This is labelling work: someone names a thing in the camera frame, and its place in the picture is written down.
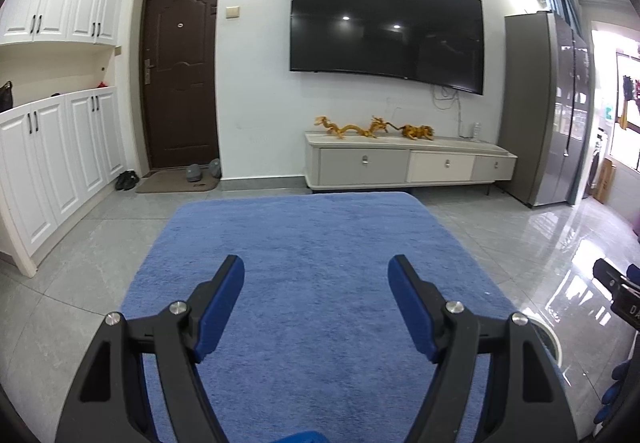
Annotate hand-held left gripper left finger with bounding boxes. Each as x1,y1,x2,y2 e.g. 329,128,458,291
54,254,246,443

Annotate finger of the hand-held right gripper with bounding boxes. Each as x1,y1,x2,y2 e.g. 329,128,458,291
593,259,632,299

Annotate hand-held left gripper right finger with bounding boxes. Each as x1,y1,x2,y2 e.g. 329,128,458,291
387,254,581,443

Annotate white round bin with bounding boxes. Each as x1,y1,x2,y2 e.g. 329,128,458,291
525,315,564,368

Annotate person's right hand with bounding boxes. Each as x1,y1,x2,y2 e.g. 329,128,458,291
594,358,633,424

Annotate cardboard box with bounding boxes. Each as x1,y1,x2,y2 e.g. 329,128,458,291
594,158,619,204

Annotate blue fluffy blanket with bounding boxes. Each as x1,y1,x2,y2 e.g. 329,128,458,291
120,192,566,443

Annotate brown doormat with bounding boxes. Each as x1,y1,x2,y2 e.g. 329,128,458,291
135,170,221,194

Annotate white television cabinet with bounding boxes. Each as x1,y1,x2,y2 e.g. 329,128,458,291
304,130,517,196

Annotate grey refrigerator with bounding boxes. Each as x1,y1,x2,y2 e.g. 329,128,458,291
502,10,594,208

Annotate golden tiger figurine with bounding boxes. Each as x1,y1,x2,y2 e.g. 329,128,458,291
400,124,435,142

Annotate golden dragon figurine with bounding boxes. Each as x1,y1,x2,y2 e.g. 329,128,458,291
352,116,401,139
314,116,362,140

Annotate white shoe cabinet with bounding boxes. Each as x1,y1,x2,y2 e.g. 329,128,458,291
0,0,132,276

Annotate dark brown door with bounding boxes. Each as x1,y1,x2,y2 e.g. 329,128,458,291
141,0,221,171

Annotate blue grey curtain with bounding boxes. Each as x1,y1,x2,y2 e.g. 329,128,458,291
545,0,581,30

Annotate television cables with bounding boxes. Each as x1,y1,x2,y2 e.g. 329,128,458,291
432,84,464,136

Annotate black wall television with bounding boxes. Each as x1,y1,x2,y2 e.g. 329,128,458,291
289,0,485,96

